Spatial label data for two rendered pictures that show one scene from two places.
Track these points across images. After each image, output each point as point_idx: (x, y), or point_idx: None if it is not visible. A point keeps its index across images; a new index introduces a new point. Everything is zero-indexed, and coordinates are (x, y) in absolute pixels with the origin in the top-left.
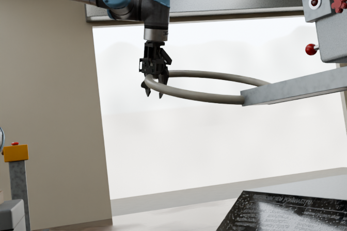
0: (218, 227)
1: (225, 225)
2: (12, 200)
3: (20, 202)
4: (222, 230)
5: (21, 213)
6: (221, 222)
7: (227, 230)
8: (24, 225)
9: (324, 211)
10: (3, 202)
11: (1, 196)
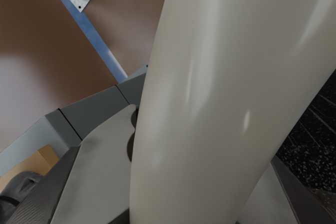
0: (321, 190)
1: (333, 199)
2: (44, 128)
3: (65, 141)
4: (327, 199)
5: (74, 136)
6: (328, 192)
7: (335, 207)
8: (74, 116)
9: None
10: (50, 147)
11: (50, 158)
